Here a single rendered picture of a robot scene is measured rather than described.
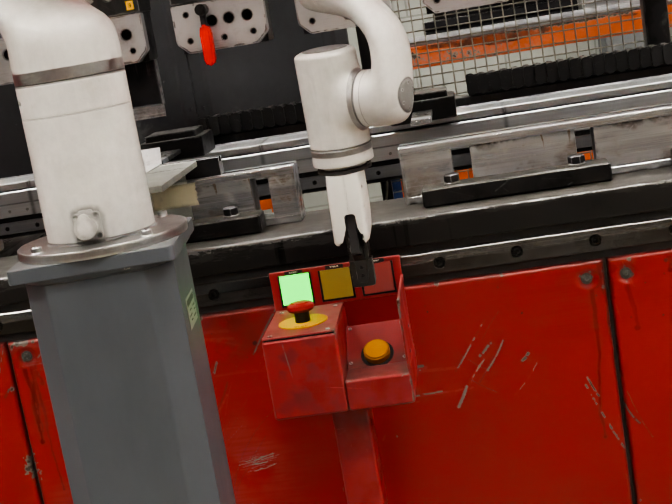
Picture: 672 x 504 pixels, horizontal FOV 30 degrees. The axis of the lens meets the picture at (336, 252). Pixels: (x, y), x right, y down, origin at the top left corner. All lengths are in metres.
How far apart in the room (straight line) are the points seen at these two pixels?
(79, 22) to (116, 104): 0.09
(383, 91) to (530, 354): 0.57
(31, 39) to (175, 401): 0.41
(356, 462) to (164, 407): 0.53
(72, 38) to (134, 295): 0.28
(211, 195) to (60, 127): 0.77
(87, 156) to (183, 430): 0.31
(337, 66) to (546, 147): 0.52
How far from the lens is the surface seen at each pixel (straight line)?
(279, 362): 1.76
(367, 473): 1.86
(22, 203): 2.46
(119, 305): 1.36
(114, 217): 1.37
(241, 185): 2.09
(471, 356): 2.00
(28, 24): 1.37
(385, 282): 1.87
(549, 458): 2.06
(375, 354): 1.80
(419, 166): 2.06
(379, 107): 1.64
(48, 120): 1.36
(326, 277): 1.87
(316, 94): 1.67
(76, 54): 1.35
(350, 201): 1.69
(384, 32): 1.64
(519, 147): 2.06
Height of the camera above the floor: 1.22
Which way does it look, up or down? 11 degrees down
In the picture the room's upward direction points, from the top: 10 degrees counter-clockwise
